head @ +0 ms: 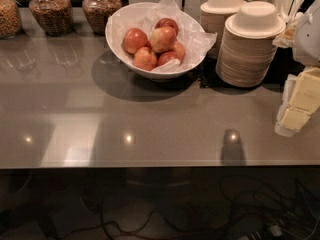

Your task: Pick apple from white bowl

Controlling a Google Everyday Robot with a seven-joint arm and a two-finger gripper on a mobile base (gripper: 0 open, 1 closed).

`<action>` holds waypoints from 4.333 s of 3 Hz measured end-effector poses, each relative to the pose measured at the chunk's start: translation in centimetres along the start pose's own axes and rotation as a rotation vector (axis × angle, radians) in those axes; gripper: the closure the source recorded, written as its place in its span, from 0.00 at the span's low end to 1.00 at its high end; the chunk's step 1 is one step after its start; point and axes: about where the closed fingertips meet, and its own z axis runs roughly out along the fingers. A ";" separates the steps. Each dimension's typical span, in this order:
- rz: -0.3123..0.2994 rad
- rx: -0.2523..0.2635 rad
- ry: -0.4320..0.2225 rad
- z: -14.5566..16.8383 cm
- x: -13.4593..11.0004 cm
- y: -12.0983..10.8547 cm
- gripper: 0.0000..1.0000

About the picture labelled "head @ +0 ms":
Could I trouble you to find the stack paper bowls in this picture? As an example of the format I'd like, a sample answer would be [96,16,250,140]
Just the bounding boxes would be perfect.
[215,1,286,88]
[200,0,245,59]

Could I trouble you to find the white ceramic bowl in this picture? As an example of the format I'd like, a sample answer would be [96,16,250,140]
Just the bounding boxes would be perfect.
[105,1,208,82]

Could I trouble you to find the red-yellow apple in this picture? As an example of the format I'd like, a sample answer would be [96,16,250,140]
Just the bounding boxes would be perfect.
[149,26,176,53]

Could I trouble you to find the white plastic cutlery bunch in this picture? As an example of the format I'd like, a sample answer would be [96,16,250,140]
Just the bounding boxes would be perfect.
[245,0,304,48]

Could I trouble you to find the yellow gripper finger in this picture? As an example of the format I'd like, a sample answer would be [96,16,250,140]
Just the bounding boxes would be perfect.
[274,74,297,137]
[281,67,320,132]

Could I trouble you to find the front stack paper bowls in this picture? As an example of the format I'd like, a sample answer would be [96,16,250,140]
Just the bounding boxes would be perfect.
[215,1,286,88]

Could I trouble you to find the right glass cereal jar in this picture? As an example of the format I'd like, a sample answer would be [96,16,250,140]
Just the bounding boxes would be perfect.
[82,0,122,35]

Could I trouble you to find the red apple front right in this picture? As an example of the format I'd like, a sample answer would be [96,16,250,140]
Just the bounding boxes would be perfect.
[157,51,178,66]

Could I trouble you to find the black mat under stacks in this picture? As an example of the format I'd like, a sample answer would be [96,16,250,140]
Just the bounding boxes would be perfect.
[197,48,304,88]

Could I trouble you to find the left glass cereal jar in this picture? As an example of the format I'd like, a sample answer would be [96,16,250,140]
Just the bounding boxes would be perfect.
[0,0,22,39]

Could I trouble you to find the middle glass cereal jar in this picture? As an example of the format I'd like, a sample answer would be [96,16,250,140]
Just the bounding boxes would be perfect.
[29,0,73,36]

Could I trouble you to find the white paper liner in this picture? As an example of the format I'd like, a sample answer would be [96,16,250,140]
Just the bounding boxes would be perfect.
[109,0,218,74]

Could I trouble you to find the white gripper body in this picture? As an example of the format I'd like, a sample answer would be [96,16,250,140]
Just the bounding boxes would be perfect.
[292,0,320,67]

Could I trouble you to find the red apple front left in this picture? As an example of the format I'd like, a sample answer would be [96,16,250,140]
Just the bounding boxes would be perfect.
[133,47,157,71]

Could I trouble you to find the glass cereal jar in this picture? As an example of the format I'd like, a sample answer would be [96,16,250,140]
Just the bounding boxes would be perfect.
[29,0,73,36]
[0,0,22,39]
[82,0,122,35]

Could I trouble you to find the red apple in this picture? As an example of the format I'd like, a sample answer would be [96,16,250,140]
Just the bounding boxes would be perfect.
[155,18,179,33]
[122,28,148,54]
[173,41,185,62]
[133,47,157,71]
[157,51,178,66]

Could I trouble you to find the red apple back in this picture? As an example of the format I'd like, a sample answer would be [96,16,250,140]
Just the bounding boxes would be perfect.
[155,18,179,33]

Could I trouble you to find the back stack paper bowls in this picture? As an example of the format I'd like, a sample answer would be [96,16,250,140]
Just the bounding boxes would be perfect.
[200,0,245,59]

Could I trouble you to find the black floor cables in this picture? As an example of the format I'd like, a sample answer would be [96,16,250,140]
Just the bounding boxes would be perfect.
[63,173,320,240]

